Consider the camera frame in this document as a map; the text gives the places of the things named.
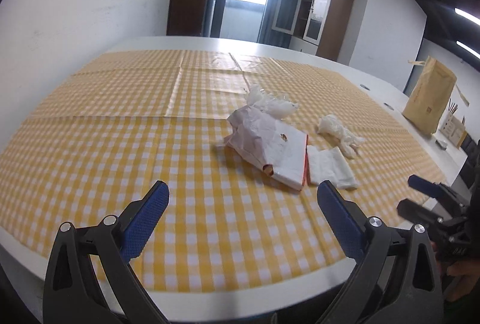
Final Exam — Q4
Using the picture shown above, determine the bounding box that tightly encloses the white paper food bag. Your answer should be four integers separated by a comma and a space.
224, 105, 308, 192

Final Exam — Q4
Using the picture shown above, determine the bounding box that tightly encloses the brown paper bag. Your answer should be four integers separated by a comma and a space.
402, 56, 457, 136

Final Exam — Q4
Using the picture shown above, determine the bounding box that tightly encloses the pen holder box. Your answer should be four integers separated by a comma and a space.
440, 100, 467, 149

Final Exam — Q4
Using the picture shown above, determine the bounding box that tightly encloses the white tissue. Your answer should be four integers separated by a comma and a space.
316, 114, 365, 159

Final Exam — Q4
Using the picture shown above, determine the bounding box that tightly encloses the brown cabinet with glass doors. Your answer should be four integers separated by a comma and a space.
272, 0, 354, 61

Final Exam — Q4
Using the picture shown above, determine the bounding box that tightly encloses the white plastic piece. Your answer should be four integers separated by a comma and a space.
246, 84, 299, 120

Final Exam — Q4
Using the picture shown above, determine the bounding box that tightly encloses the person's right hand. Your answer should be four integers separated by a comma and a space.
442, 259, 480, 302

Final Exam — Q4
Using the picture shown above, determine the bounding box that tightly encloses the white napkin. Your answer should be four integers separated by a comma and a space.
307, 145, 359, 190

